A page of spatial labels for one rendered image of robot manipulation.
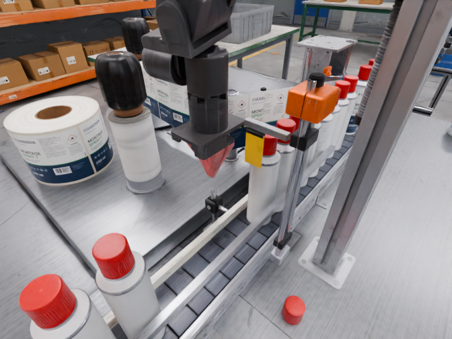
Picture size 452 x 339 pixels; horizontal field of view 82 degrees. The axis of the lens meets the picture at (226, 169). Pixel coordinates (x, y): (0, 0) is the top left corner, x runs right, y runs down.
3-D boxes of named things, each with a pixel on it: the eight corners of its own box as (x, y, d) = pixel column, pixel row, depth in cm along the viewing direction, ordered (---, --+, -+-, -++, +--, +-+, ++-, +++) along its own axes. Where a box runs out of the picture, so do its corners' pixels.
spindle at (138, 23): (153, 101, 100) (137, 15, 83) (167, 107, 96) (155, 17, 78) (132, 108, 95) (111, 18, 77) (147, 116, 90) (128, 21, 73)
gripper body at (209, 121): (170, 141, 39) (163, 93, 35) (216, 118, 45) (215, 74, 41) (201, 157, 36) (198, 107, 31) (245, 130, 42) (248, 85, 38)
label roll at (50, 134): (88, 134, 82) (72, 90, 73) (128, 156, 73) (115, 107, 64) (19, 166, 70) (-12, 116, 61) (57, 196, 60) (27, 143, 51)
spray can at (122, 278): (151, 305, 41) (118, 216, 28) (173, 329, 38) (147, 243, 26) (122, 333, 38) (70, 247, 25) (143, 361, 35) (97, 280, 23)
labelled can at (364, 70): (341, 126, 87) (360, 62, 74) (356, 131, 84) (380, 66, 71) (334, 132, 84) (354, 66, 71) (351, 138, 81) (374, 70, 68)
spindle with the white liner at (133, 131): (150, 166, 69) (123, 44, 51) (171, 180, 65) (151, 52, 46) (120, 183, 64) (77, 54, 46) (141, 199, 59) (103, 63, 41)
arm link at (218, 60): (208, 51, 29) (237, 42, 33) (166, 42, 33) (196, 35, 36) (210, 108, 34) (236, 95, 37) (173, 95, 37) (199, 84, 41)
